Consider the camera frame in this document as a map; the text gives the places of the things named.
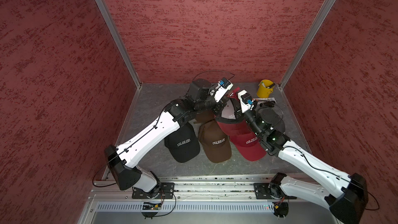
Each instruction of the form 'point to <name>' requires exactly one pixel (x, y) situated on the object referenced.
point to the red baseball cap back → (229, 120)
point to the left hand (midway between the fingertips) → (225, 100)
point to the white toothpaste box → (264, 99)
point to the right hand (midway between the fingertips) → (233, 96)
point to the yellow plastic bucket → (263, 92)
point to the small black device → (268, 103)
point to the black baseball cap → (184, 144)
